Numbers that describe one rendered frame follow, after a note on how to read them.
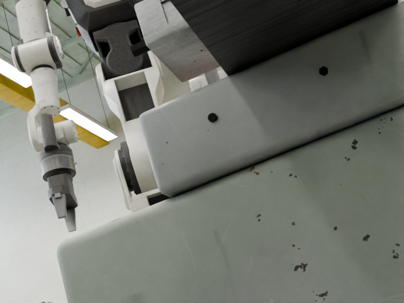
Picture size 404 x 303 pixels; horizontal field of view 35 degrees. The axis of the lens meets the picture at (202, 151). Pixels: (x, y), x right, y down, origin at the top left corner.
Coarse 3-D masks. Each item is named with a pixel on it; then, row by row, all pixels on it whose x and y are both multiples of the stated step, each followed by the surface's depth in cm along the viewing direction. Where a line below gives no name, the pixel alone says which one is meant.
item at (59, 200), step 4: (56, 196) 158; (60, 196) 157; (64, 196) 158; (56, 200) 158; (60, 200) 158; (64, 200) 158; (56, 204) 157; (60, 204) 157; (64, 204) 157; (56, 208) 157; (60, 208) 157; (64, 208) 157; (60, 212) 156; (64, 212) 156; (60, 216) 156; (64, 216) 156
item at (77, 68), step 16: (0, 0) 778; (0, 16) 939; (16, 16) 951; (64, 16) 984; (0, 32) 972; (16, 32) 988; (64, 32) 1027; (0, 48) 1011; (64, 48) 1052; (80, 48) 1082; (64, 64) 1119; (80, 64) 1135; (96, 64) 1148; (80, 80) 1021; (0, 112) 1054
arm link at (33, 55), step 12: (24, 48) 177; (36, 48) 177; (48, 48) 177; (24, 60) 177; (36, 60) 177; (48, 60) 178; (36, 72) 178; (48, 72) 178; (36, 84) 176; (48, 84) 176; (36, 96) 175; (48, 96) 174
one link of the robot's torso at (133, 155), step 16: (160, 64) 173; (112, 80) 169; (128, 80) 170; (144, 80) 171; (160, 80) 169; (112, 96) 165; (128, 96) 170; (144, 96) 169; (160, 96) 171; (128, 112) 167; (128, 128) 158; (128, 144) 155; (144, 144) 154; (128, 160) 153; (144, 160) 152; (128, 176) 154; (144, 176) 153
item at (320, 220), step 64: (384, 128) 75; (192, 192) 81; (256, 192) 78; (320, 192) 76; (384, 192) 73; (64, 256) 84; (128, 256) 81; (192, 256) 79; (256, 256) 76; (320, 256) 74; (384, 256) 72
